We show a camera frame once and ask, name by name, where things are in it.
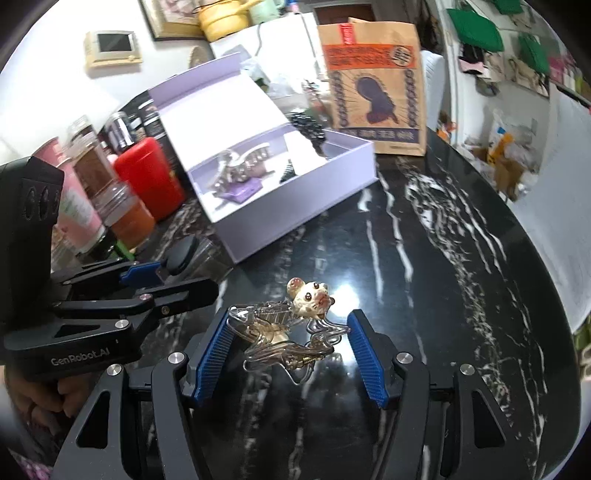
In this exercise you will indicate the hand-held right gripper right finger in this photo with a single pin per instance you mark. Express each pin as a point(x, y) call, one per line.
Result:
point(369, 360)

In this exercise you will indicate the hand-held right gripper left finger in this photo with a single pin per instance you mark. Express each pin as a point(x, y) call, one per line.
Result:
point(212, 360)

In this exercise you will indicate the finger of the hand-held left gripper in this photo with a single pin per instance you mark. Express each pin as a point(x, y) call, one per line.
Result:
point(138, 272)
point(184, 293)

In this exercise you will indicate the lavender gift box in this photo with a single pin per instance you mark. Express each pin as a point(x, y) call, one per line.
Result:
point(286, 217)

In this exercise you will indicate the clear white hair claw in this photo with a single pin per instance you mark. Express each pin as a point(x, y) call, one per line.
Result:
point(240, 166)

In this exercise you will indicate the black polka-dot scrunchie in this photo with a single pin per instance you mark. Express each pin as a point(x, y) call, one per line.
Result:
point(304, 127)

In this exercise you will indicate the person's left hand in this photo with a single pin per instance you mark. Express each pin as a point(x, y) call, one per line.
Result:
point(51, 399)

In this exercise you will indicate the clear jar orange contents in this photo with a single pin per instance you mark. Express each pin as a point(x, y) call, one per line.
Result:
point(127, 221)

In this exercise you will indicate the red canister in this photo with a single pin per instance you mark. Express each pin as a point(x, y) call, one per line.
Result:
point(147, 180)

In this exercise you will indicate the brown spice jar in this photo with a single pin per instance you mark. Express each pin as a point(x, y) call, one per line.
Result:
point(92, 161)

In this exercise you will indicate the dark printed can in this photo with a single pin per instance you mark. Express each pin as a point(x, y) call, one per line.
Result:
point(120, 134)

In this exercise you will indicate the black printed carton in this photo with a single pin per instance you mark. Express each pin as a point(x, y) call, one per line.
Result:
point(147, 115)

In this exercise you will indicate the woven straw fan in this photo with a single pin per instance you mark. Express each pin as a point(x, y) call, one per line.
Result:
point(198, 60)

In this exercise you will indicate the cardboard box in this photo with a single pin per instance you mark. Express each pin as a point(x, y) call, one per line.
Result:
point(508, 175)

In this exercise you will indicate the large white covered chair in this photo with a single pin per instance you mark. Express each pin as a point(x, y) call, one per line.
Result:
point(563, 207)

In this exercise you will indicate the gold framed picture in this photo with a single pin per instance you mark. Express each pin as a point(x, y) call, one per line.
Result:
point(166, 18)

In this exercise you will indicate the yellow pot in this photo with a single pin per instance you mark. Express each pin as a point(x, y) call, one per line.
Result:
point(226, 21)

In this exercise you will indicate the printed brown paper bag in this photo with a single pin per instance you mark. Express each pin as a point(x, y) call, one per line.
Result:
point(369, 92)

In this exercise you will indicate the white refrigerator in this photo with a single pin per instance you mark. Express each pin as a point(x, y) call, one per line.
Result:
point(277, 41)

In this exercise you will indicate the small white covered chair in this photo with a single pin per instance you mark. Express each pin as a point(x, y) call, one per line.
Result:
point(431, 87)

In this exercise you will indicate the light green electric kettle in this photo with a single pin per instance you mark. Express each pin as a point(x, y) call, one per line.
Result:
point(265, 11)

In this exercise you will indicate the brown wooden door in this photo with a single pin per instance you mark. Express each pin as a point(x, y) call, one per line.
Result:
point(346, 13)

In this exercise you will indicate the wide green tote bag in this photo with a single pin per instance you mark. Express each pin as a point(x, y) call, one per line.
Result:
point(475, 30)

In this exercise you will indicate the beige wall intercom panel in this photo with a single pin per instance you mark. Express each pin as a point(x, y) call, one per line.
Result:
point(113, 46)

